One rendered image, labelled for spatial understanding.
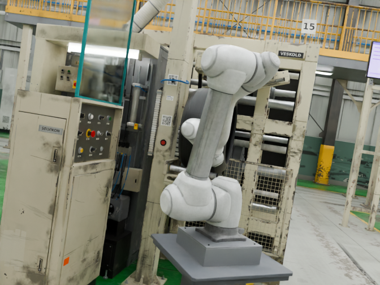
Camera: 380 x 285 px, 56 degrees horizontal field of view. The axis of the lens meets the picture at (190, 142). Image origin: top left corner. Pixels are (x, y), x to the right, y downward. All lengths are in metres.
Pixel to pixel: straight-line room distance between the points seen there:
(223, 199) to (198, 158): 0.24
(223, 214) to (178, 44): 1.40
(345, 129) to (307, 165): 1.64
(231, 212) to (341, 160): 10.84
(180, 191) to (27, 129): 1.03
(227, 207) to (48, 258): 1.08
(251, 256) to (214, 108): 0.68
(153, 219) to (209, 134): 1.34
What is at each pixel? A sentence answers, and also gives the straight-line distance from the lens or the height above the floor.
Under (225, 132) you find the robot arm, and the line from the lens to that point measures 1.76.
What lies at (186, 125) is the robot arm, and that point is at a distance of 1.84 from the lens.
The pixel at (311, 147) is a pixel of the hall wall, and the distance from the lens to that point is 12.11.
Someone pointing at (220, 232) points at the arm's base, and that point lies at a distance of 1.66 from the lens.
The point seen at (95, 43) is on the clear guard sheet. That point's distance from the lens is 2.16.
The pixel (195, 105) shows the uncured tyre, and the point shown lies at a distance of 2.35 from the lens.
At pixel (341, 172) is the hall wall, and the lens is 12.43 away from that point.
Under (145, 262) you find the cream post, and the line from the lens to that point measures 2.78.
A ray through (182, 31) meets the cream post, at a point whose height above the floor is 1.85.
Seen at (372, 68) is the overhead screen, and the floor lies 2.47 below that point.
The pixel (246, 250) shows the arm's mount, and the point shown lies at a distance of 1.66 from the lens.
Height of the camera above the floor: 1.22
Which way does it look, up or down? 3 degrees down
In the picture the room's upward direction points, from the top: 9 degrees clockwise
